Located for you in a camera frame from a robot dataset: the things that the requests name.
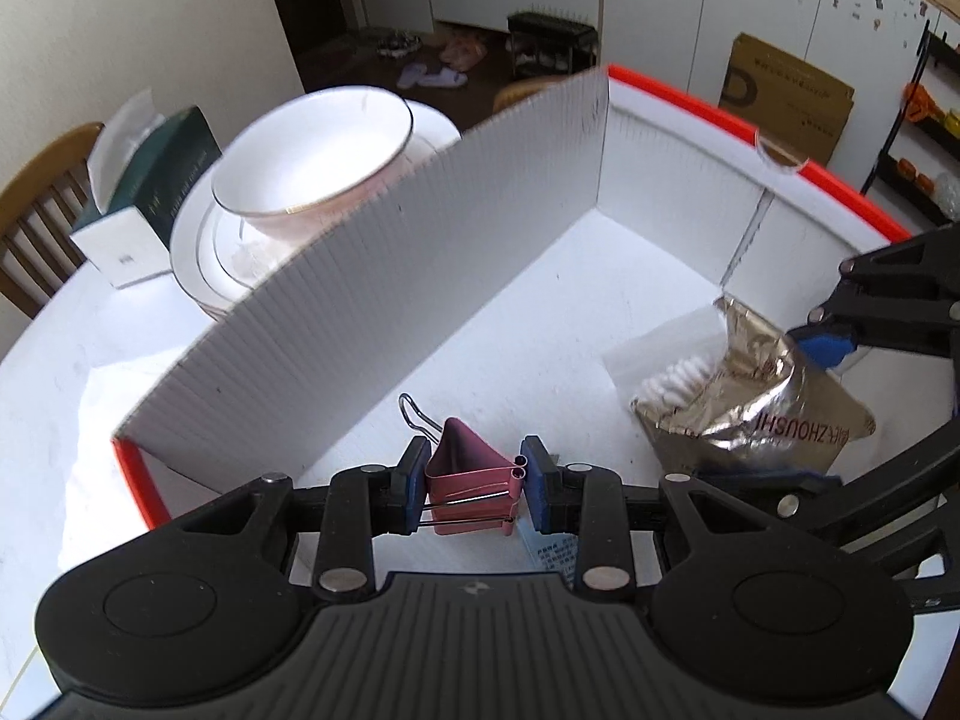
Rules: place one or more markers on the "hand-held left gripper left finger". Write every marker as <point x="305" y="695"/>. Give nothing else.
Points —
<point x="410" y="481"/>

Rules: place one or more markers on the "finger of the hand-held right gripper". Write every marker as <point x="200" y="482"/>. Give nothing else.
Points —
<point x="825" y="345"/>
<point x="765" y="477"/>

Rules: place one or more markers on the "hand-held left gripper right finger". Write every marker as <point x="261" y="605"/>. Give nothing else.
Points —
<point x="535" y="481"/>

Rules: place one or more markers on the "pink binder clip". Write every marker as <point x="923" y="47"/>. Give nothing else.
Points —
<point x="465" y="465"/>

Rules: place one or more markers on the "gold foil packet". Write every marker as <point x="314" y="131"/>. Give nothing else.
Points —
<point x="787" y="420"/>

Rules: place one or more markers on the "red and white cardboard box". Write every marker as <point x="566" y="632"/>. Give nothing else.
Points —
<point x="465" y="202"/>

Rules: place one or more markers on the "white marble desktop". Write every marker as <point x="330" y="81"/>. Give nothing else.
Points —
<point x="60" y="427"/>

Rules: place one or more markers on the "light blue printed paper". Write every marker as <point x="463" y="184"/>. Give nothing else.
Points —
<point x="551" y="551"/>

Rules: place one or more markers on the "clear bag of cotton swabs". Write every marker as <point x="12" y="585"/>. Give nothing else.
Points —
<point x="675" y="379"/>

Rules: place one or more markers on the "black metal shelf rack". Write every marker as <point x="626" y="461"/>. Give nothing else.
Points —
<point x="919" y="142"/>

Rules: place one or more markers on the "brown cardboard box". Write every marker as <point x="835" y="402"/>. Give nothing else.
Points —
<point x="795" y="97"/>

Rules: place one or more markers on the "white bowl with gold rim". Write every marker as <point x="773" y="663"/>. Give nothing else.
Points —
<point x="300" y="157"/>

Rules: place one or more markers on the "white cabinet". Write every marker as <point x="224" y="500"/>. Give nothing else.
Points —
<point x="675" y="7"/>

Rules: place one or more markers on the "round-back wooden chair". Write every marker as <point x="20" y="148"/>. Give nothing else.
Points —
<point x="521" y="94"/>

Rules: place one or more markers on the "dark green tissue box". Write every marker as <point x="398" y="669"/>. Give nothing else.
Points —
<point x="172" y="165"/>

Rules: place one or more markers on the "pair of purple slippers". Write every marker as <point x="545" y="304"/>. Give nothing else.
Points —
<point x="431" y="77"/>

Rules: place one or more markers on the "black shoe rack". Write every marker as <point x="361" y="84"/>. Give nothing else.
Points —
<point x="551" y="34"/>

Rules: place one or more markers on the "pair of pink slippers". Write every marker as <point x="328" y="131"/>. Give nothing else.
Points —
<point x="461" y="49"/>

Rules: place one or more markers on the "pair of sneakers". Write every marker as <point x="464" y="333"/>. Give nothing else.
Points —
<point x="397" y="43"/>

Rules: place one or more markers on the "wooden slat-back chair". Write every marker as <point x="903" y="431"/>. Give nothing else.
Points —
<point x="37" y="202"/>

